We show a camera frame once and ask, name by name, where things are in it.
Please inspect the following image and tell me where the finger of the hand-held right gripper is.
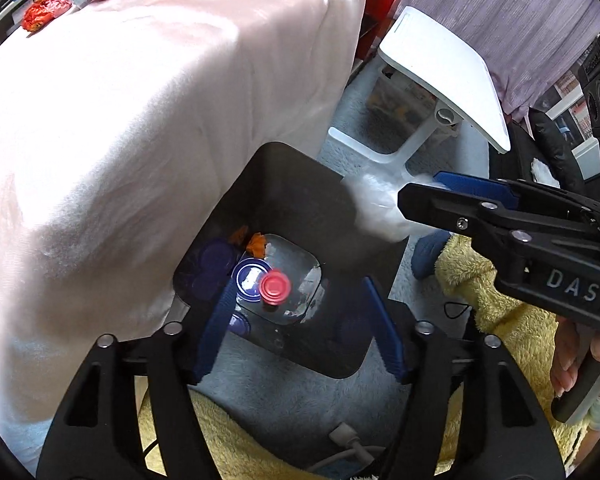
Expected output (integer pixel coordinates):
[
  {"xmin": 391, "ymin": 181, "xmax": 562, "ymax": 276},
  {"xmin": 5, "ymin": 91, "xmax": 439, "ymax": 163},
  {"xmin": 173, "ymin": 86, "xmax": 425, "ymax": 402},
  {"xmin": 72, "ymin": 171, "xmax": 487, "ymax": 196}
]
[
  {"xmin": 397, "ymin": 182, "xmax": 600, "ymax": 283},
  {"xmin": 433, "ymin": 171, "xmax": 600, "ymax": 217}
]

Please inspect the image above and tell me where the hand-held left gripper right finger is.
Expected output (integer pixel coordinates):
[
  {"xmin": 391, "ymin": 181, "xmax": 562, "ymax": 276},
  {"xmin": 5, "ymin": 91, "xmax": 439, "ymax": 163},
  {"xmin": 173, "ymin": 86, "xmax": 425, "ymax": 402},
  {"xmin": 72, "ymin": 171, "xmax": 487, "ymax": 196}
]
[{"xmin": 362, "ymin": 276, "xmax": 567, "ymax": 480}]

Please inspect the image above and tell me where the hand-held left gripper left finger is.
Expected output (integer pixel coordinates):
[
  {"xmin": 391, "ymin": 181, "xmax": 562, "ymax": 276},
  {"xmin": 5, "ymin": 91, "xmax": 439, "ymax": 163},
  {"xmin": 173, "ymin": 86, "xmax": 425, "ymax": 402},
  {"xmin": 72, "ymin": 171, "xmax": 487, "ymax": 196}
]
[{"xmin": 35, "ymin": 277, "xmax": 238, "ymax": 480}]

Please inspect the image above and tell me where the white plastic wrap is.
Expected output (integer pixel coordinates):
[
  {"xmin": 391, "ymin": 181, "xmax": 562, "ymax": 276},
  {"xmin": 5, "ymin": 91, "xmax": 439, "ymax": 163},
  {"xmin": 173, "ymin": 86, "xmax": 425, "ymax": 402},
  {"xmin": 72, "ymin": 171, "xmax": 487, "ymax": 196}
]
[{"xmin": 342, "ymin": 169, "xmax": 437, "ymax": 244}]

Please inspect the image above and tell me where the black trash bin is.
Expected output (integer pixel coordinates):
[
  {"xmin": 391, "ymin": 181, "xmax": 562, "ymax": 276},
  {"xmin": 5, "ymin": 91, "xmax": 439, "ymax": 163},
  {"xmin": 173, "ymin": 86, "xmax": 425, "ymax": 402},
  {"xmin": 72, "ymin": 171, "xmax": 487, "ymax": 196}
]
[{"xmin": 172, "ymin": 142, "xmax": 407, "ymax": 381}]

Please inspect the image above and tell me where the person's right hand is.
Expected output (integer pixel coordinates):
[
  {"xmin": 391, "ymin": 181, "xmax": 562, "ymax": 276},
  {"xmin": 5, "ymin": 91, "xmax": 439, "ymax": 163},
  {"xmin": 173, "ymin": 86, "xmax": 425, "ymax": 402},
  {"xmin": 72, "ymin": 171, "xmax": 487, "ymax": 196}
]
[{"xmin": 550, "ymin": 316, "xmax": 600, "ymax": 401}]

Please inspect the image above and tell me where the blue round lid white label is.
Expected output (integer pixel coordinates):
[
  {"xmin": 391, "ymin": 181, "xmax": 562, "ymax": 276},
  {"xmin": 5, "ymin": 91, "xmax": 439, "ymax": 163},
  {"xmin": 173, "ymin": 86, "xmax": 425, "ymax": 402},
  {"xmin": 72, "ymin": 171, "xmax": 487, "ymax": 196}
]
[{"xmin": 231, "ymin": 257, "xmax": 271, "ymax": 304}]

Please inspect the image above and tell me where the dark blue cloth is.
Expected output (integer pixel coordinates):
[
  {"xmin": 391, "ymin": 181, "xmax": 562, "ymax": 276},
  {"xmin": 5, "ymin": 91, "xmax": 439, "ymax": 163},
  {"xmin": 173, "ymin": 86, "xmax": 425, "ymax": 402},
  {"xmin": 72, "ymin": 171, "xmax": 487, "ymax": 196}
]
[{"xmin": 411, "ymin": 232, "xmax": 452, "ymax": 281}]

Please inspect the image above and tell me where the red bottle cap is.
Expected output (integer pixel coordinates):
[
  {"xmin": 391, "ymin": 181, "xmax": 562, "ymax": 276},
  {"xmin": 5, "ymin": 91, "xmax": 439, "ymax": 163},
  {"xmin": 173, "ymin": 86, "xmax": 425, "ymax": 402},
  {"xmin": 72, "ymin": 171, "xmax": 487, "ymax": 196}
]
[{"xmin": 259, "ymin": 270, "xmax": 292, "ymax": 306}]

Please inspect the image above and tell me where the yellow fleece robe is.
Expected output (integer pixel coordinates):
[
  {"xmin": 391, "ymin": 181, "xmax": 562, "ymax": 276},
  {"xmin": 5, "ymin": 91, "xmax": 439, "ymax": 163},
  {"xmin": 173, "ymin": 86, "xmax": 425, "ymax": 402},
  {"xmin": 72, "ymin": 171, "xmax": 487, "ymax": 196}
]
[{"xmin": 139, "ymin": 232, "xmax": 595, "ymax": 480}]

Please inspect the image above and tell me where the orange crumpled wrapper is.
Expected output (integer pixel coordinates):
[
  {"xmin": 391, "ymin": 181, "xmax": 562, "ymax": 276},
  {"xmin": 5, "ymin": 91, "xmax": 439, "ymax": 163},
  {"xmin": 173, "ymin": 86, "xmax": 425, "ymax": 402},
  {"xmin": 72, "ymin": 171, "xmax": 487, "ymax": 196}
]
[{"xmin": 230, "ymin": 226, "xmax": 269, "ymax": 257}]

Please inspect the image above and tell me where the clear plastic container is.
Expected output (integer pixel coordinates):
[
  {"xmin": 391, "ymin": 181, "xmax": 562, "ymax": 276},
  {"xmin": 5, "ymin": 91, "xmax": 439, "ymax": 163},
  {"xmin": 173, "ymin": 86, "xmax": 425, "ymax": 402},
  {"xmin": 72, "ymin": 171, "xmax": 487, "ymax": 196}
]
[{"xmin": 234, "ymin": 232, "xmax": 326, "ymax": 327}]

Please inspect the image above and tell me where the grey fluffy rug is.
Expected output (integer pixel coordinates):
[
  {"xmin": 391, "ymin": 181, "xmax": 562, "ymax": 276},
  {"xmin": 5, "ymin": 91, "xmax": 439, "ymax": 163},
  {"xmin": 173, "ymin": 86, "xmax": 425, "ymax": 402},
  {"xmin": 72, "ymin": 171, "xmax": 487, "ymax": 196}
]
[{"xmin": 195, "ymin": 50, "xmax": 491, "ymax": 463}]

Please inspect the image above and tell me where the clear storage box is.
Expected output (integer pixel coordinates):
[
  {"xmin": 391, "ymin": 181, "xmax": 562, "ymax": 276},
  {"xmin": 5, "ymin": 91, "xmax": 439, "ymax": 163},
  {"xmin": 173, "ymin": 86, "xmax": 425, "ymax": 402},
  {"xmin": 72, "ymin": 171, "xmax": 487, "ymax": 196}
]
[{"xmin": 366, "ymin": 76, "xmax": 442, "ymax": 137}]

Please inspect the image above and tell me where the white side table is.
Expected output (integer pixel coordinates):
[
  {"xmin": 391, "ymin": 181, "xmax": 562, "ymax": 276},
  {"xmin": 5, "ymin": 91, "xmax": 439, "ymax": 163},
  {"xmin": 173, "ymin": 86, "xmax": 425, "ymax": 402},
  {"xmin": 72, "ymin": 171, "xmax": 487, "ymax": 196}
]
[{"xmin": 327, "ymin": 6, "xmax": 511, "ymax": 172}]

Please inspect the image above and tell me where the purple curtain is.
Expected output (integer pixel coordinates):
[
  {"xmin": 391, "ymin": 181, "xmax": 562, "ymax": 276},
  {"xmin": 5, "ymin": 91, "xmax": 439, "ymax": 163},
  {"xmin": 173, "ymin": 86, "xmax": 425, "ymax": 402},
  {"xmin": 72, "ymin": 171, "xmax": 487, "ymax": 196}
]
[{"xmin": 405, "ymin": 0, "xmax": 600, "ymax": 122}]

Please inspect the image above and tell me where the red cabinet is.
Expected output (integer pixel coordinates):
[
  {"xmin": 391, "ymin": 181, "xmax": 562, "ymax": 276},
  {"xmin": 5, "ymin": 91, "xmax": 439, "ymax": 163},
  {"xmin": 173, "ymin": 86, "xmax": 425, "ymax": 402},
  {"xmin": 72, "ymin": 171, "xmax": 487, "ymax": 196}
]
[{"xmin": 354, "ymin": 0, "xmax": 406, "ymax": 61}]

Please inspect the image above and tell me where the pink satin tablecloth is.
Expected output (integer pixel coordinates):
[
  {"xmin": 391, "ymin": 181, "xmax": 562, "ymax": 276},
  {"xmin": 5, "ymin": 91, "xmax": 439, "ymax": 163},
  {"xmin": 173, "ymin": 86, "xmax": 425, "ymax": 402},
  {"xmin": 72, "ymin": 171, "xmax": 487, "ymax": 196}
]
[{"xmin": 0, "ymin": 0, "xmax": 368, "ymax": 476}]

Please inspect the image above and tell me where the red orange foil wrapper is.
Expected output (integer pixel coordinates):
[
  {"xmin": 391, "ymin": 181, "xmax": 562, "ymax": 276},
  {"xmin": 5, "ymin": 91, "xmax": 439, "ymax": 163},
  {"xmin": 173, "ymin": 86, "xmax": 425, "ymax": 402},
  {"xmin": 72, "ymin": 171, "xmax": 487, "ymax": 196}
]
[{"xmin": 21, "ymin": 0, "xmax": 74, "ymax": 34}]

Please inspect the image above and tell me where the white charger with cable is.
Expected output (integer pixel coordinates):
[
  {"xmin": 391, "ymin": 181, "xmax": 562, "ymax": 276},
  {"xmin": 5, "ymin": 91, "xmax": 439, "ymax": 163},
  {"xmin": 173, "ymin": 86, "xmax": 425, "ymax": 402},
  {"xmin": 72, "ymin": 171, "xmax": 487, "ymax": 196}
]
[{"xmin": 304, "ymin": 422, "xmax": 387, "ymax": 472}]

